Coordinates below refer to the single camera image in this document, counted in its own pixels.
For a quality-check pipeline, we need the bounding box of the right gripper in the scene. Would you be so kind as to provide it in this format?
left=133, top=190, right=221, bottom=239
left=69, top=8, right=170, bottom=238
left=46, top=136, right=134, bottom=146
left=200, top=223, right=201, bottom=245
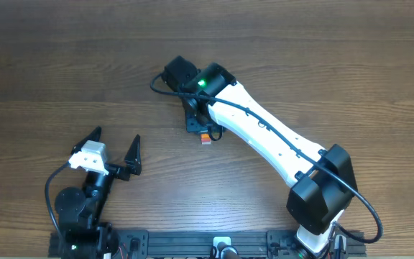
left=185, top=107, right=213, bottom=135

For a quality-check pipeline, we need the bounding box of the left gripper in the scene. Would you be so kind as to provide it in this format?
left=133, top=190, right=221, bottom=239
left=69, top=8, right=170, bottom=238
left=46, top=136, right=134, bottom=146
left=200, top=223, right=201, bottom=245
left=70, top=126, right=143, bottom=183

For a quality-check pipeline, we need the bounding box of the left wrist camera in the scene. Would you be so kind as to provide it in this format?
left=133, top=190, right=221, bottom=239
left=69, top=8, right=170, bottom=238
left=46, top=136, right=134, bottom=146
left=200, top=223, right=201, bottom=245
left=68, top=140, right=109, bottom=176

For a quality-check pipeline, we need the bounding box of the mounting rail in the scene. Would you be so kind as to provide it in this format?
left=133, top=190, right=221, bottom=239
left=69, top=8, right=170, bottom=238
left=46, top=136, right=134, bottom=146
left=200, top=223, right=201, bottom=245
left=47, top=229, right=367, bottom=259

